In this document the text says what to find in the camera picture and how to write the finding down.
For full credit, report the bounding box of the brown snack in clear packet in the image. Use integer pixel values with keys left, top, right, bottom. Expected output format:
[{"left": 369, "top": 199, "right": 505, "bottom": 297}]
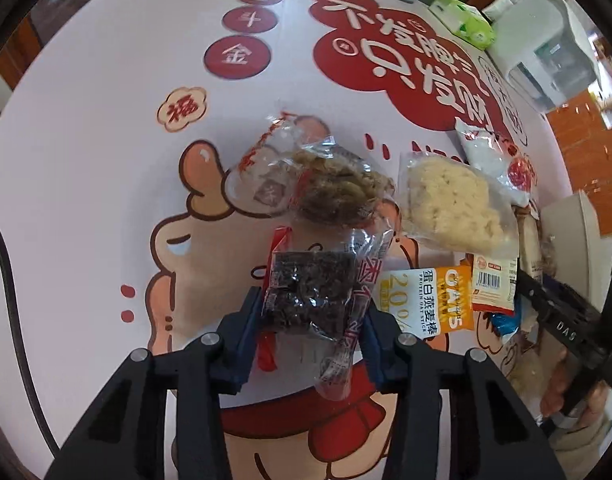
[{"left": 286, "top": 135, "right": 399, "bottom": 233}]

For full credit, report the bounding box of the blue and white snack packet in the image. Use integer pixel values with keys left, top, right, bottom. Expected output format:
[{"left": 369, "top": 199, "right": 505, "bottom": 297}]
[{"left": 488, "top": 295, "right": 537, "bottom": 346}]

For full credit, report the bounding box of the pale clear snack packet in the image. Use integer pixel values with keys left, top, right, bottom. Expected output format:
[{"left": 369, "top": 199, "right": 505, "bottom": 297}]
[{"left": 506, "top": 332, "right": 557, "bottom": 411}]

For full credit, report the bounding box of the person's right forearm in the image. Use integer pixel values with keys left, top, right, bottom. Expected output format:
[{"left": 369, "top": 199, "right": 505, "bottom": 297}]
[{"left": 548, "top": 417, "right": 612, "bottom": 468}]

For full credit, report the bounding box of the orange oat bar packet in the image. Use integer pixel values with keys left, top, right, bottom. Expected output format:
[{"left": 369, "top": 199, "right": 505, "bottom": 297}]
[{"left": 378, "top": 265, "right": 474, "bottom": 341}]

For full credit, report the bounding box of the white plastic container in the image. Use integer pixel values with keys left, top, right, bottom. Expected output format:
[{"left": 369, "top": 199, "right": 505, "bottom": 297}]
[{"left": 538, "top": 192, "right": 612, "bottom": 321}]

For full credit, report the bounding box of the dark snack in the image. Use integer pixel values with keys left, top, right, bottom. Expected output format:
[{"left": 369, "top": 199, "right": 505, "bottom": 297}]
[{"left": 256, "top": 227, "right": 397, "bottom": 401}]

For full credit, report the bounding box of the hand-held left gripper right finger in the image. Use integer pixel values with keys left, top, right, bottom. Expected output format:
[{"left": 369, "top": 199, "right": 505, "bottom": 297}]
[{"left": 361, "top": 305, "right": 552, "bottom": 480}]

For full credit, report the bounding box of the person's right hand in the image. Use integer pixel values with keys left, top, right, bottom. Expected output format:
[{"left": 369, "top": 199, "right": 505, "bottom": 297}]
[{"left": 538, "top": 355, "right": 612, "bottom": 438}]

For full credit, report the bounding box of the white and red snack packet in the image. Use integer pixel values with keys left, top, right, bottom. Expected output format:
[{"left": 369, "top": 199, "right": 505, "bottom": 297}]
[{"left": 455, "top": 120, "right": 537, "bottom": 208}]

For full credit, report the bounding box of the white countertop appliance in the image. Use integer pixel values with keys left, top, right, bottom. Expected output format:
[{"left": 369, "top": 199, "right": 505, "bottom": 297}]
[{"left": 481, "top": 0, "right": 604, "bottom": 113}]

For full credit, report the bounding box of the white barcode snack packet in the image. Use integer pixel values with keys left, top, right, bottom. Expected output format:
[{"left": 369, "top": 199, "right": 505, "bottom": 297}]
[{"left": 468, "top": 255, "right": 519, "bottom": 317}]

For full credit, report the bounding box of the beige snack packet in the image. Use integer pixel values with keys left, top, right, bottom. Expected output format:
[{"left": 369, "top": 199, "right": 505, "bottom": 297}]
[{"left": 516, "top": 205, "right": 547, "bottom": 281}]

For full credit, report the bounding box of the green tissue pack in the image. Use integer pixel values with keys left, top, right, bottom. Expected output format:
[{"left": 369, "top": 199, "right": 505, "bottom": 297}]
[{"left": 428, "top": 0, "right": 497, "bottom": 51}]

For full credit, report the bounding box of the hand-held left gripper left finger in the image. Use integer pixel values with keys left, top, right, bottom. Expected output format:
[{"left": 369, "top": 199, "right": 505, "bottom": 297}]
[{"left": 43, "top": 285, "right": 267, "bottom": 480}]

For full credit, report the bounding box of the black cable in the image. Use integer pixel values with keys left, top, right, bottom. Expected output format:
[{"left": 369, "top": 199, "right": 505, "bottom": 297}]
[{"left": 0, "top": 207, "right": 62, "bottom": 453}]

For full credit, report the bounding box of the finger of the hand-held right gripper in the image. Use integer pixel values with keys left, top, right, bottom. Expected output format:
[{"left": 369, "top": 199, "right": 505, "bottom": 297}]
[{"left": 513, "top": 267, "right": 551, "bottom": 331}]

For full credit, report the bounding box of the yellow puffed snack packet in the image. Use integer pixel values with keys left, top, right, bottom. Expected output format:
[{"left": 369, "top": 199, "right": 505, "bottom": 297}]
[{"left": 396, "top": 152, "right": 521, "bottom": 256}]

